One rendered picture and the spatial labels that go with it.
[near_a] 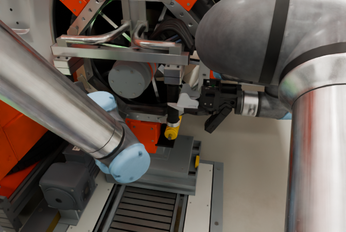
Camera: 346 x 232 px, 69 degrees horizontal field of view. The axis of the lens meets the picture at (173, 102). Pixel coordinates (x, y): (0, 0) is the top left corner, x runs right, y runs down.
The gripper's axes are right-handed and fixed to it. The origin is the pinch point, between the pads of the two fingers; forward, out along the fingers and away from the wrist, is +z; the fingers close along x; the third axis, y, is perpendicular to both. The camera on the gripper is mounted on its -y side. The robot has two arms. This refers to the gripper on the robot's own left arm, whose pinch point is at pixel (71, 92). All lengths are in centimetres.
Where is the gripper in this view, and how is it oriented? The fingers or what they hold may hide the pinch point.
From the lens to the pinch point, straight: 89.1
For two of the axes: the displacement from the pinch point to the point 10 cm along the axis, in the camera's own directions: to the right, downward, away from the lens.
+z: -5.7, -4.5, 6.9
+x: 8.2, -3.1, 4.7
